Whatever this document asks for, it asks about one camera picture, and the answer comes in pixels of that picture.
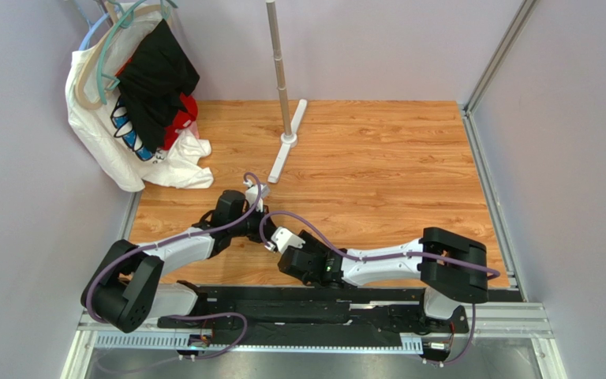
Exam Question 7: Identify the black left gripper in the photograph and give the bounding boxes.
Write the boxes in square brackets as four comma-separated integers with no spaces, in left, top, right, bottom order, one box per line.
[229,204,279,243]

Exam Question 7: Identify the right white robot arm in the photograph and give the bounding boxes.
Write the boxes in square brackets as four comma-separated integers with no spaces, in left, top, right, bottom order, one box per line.
[267,227,499,321]

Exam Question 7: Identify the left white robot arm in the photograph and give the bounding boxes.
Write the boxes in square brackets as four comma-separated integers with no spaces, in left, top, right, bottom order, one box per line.
[80,185,269,333]

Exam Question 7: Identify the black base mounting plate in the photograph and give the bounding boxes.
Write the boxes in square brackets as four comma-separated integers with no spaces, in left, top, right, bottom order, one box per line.
[149,286,471,348]

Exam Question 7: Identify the white stand base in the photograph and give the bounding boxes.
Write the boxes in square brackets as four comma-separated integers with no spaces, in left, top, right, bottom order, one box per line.
[267,99,308,183]

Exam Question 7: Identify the red garment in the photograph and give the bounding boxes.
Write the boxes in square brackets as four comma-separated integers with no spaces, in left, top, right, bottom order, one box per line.
[115,58,200,152]

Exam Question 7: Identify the black garment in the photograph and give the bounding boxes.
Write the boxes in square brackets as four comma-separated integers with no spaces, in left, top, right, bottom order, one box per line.
[116,18,201,155]

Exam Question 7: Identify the white T-shirt with print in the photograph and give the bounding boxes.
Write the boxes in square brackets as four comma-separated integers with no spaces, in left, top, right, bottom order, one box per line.
[65,20,214,192]

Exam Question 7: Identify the teal clothes hanger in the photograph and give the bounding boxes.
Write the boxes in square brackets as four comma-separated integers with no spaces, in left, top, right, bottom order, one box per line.
[74,1,163,104]

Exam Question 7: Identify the silver metal stand pole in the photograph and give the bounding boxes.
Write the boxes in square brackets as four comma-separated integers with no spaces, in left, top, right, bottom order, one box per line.
[265,0,294,141]

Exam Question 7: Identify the beige clothes hanger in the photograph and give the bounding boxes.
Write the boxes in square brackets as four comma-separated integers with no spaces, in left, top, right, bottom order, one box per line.
[74,1,178,110]

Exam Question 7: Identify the blue clothes hanger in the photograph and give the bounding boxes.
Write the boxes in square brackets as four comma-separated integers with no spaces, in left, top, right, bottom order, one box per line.
[77,13,110,51]

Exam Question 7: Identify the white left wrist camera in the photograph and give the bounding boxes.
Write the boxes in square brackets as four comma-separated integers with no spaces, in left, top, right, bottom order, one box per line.
[243,179,271,212]

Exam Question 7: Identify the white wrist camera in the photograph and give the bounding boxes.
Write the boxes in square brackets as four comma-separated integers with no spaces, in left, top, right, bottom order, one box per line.
[243,179,271,212]
[265,227,305,254]

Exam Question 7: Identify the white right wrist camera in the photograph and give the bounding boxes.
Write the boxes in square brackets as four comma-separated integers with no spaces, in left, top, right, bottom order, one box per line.
[265,227,305,254]

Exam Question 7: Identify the aluminium corner post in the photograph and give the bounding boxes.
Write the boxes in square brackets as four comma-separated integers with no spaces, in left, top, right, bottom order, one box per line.
[463,0,540,114]

